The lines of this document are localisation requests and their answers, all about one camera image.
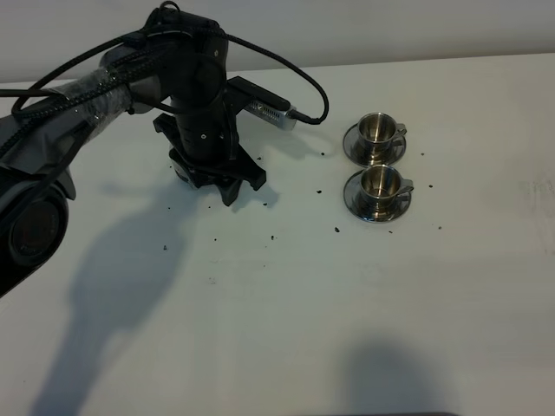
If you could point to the stainless steel teacup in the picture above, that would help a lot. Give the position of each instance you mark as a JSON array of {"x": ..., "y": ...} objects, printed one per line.
[
  {"x": 381, "y": 186},
  {"x": 377, "y": 133}
]

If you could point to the far stainless steel saucer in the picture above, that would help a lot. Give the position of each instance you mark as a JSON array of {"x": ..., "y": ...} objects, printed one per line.
[{"x": 365, "y": 160}]

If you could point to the far stainless steel teacup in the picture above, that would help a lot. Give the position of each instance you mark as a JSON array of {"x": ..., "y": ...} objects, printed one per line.
[{"x": 377, "y": 133}]

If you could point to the stainless steel teapot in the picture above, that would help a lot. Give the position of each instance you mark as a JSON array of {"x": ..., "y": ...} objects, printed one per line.
[{"x": 181, "y": 168}]

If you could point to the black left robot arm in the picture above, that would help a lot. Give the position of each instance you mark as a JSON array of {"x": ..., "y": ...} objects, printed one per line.
[{"x": 174, "y": 64}]

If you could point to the near stainless steel teacup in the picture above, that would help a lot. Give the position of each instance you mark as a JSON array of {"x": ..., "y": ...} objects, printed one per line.
[{"x": 381, "y": 186}]

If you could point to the stainless steel saucer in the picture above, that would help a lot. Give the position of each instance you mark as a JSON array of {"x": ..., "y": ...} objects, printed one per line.
[
  {"x": 365, "y": 160},
  {"x": 360, "y": 208}
]

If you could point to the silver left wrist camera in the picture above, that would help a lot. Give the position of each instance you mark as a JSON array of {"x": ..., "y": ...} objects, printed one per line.
[{"x": 278, "y": 118}]

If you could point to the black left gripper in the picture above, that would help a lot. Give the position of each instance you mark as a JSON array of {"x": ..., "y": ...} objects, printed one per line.
[{"x": 208, "y": 140}]

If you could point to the near stainless steel saucer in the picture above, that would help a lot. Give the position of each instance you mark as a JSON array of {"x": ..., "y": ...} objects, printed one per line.
[{"x": 360, "y": 208}]

